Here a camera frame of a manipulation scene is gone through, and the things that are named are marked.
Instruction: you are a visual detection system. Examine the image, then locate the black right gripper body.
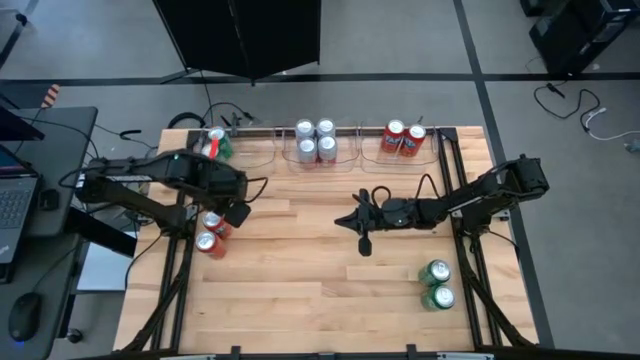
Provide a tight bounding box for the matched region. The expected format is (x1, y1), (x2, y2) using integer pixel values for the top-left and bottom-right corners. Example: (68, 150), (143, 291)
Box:
(356, 188), (419, 235)

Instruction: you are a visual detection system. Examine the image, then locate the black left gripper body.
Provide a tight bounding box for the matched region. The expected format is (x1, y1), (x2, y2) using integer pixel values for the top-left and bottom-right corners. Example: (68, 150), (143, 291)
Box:
(198, 160), (251, 210)

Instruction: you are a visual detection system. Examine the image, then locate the orange Fanta soda can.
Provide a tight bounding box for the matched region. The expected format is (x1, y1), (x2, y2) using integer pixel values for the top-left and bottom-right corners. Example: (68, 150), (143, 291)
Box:
(380, 118), (407, 154)
(201, 209), (234, 240)
(194, 229), (227, 260)
(399, 123), (428, 158)

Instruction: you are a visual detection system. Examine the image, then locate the clear plastic bin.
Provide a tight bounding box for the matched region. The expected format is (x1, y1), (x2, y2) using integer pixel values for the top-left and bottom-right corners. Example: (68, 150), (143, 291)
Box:
(281, 122), (362, 175)
(192, 124), (277, 177)
(359, 119), (442, 175)

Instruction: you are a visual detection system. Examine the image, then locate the black flat bar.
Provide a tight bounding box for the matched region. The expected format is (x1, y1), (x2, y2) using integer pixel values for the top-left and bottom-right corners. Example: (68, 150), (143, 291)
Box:
(64, 207), (139, 259)

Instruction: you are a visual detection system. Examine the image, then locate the white sheet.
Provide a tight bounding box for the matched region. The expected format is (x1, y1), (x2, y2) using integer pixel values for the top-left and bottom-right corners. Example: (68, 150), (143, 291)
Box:
(75, 232), (139, 292)

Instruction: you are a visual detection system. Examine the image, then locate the black folding partition screen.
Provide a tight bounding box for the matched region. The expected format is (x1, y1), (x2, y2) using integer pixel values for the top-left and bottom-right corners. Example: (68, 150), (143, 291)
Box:
(152, 0), (322, 85)

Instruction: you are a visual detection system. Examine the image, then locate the dark grey side desk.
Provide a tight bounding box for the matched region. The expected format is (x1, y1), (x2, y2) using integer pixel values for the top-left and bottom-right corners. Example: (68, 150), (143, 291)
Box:
(0, 105), (100, 360)

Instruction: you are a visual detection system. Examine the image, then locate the small black box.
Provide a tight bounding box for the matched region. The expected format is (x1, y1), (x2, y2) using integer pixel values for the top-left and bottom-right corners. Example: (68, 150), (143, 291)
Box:
(39, 188), (61, 211)

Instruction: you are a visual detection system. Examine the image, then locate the orange black hazard tape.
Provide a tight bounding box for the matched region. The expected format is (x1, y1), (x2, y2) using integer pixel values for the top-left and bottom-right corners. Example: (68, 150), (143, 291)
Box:
(40, 83), (62, 109)

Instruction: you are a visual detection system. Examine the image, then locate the black laptop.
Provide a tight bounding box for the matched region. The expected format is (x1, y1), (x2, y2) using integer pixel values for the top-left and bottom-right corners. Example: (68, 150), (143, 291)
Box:
(0, 144), (42, 284)

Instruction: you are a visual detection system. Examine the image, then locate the black computer mouse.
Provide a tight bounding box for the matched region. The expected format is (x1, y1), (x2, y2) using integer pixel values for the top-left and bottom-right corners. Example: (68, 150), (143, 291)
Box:
(7, 292), (45, 344)

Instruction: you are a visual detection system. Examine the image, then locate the black equipment cabinet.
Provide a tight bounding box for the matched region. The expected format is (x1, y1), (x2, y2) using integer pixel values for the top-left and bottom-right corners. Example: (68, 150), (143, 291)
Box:
(519, 0), (640, 77)

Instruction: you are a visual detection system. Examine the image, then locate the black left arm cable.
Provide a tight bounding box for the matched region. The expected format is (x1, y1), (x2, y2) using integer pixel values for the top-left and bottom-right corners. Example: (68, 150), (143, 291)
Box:
(242, 175), (270, 205)

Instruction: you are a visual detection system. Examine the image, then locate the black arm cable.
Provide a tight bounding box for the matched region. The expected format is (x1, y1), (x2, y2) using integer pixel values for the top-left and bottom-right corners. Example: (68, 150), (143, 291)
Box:
(242, 175), (270, 205)
(369, 172), (442, 207)

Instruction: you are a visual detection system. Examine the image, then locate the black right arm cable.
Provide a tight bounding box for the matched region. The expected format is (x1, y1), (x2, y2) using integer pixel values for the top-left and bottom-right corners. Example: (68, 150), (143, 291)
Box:
(369, 172), (442, 207)

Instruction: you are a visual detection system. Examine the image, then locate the black coiled cable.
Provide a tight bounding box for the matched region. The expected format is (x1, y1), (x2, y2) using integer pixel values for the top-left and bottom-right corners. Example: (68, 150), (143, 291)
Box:
(166, 110), (207, 130)

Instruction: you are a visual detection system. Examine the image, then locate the black floor cable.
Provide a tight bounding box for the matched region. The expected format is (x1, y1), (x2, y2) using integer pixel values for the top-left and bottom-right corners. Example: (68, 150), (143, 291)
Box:
(199, 82), (264, 129)
(532, 82), (601, 132)

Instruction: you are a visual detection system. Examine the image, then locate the black aluminium table frame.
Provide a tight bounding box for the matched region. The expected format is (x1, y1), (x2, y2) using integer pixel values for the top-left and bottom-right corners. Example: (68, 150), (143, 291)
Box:
(122, 125), (539, 360)

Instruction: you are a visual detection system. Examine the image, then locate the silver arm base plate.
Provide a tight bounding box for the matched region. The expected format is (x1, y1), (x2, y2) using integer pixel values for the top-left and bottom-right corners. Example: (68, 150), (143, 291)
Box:
(448, 202), (512, 222)

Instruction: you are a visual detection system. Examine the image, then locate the silver frame plate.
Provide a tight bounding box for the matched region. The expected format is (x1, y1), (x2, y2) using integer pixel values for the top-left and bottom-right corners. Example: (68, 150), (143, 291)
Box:
(159, 352), (217, 360)
(436, 351), (495, 360)

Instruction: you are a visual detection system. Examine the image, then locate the white floor cable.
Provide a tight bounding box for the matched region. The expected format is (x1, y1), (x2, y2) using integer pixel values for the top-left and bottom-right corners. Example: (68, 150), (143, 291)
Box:
(582, 106), (640, 142)

